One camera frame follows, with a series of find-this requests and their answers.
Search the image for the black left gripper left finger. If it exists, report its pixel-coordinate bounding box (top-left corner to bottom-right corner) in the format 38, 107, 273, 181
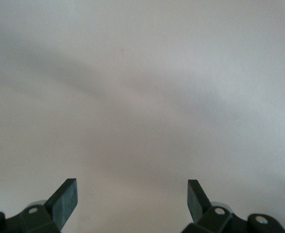
0, 179, 79, 233

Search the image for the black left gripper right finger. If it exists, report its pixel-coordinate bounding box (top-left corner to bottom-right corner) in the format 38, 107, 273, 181
181, 180, 285, 233

